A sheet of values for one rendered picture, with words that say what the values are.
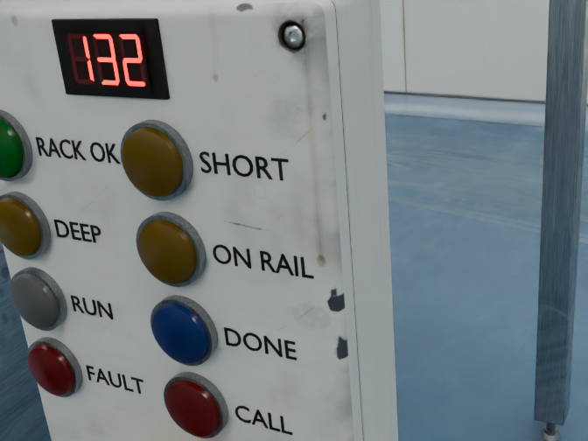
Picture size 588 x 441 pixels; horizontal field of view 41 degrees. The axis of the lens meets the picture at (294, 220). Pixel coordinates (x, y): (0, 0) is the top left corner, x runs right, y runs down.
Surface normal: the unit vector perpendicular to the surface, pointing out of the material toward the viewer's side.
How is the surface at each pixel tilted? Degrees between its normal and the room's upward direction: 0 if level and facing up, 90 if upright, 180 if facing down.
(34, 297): 88
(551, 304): 90
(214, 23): 90
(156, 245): 87
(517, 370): 0
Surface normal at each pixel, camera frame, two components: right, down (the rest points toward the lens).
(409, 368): -0.08, -0.92
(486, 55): -0.54, 0.36
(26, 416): 0.88, 0.11
